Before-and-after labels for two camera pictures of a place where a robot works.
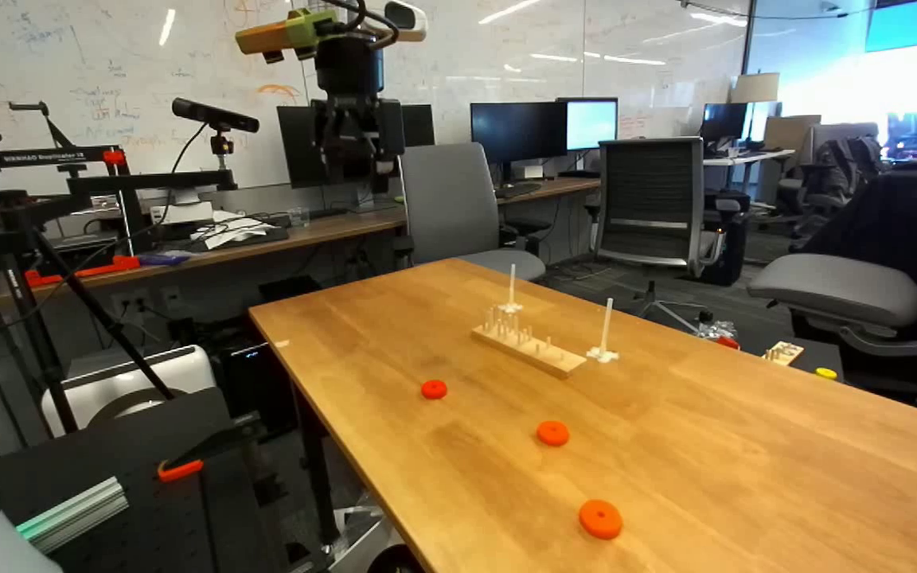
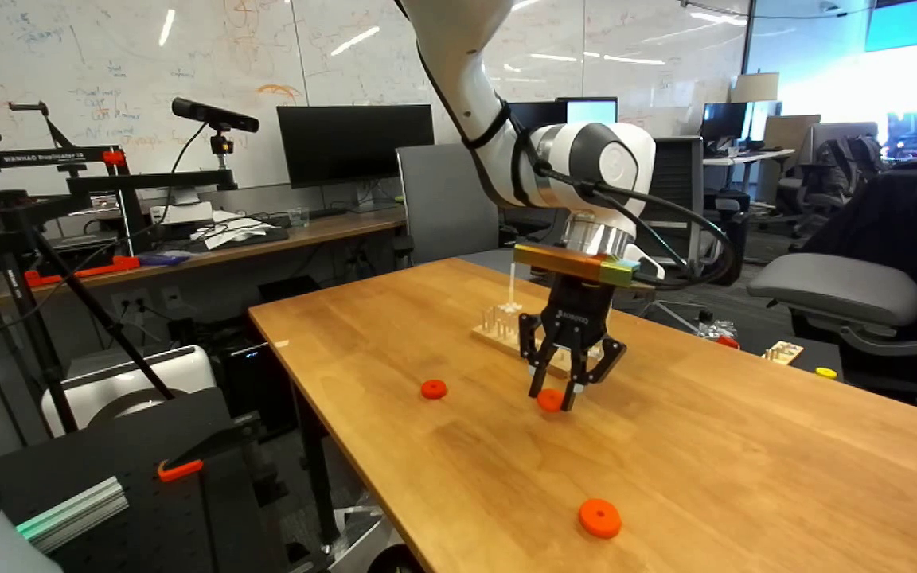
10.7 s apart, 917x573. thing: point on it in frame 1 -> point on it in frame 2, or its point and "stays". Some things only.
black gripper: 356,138 -> 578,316
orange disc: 434,390 stays
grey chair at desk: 452,210 stays
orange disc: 599,520 stays
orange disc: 551,433 -> 548,398
